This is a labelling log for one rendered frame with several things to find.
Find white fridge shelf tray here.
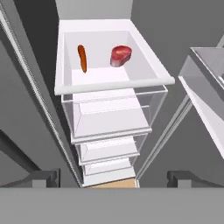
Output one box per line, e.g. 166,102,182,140
53,18,176,96

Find grey fridge door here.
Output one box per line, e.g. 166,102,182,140
0,0,85,188
135,35,224,188

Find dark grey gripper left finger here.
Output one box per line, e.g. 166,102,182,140
0,168,61,188

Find red raw steak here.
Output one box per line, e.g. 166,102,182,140
109,45,133,68

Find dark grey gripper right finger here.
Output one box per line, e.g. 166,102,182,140
166,170,224,188

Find orange carrot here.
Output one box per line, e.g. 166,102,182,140
77,44,88,74

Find clear glass fridge drawer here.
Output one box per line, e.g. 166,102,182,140
60,85,169,145

